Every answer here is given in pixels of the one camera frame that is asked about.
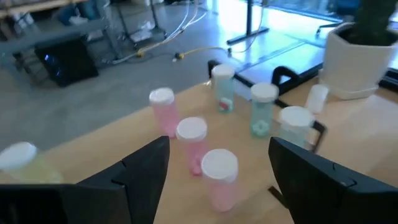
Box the wooden shelf with black frame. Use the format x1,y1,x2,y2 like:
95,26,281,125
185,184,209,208
0,80,328,224

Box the pink translucent medicine bottle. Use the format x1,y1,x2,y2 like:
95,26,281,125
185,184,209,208
200,148,239,213
148,86,181,139
175,116,208,177
304,83,330,115

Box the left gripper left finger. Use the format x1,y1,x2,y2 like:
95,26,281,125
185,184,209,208
77,136,171,224

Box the yellow translucent medicine bottle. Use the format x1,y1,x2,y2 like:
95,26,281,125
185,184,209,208
0,141,64,184

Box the pale extension cable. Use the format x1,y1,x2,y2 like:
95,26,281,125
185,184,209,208
182,45,233,60

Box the white floor cable bundle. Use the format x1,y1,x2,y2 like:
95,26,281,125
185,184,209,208
110,0,208,65

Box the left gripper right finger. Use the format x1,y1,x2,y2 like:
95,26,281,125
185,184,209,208
267,136,398,224

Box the black table frame strut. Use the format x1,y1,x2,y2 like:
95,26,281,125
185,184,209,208
377,67,398,93

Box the black rail device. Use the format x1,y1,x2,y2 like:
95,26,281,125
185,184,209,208
207,58,324,96

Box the white plant pot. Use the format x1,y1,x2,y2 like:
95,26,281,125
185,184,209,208
318,21,398,101

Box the black computer case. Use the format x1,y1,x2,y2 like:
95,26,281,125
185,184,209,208
34,36,100,88

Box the black desk frame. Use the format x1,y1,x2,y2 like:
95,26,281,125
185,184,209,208
226,0,270,46

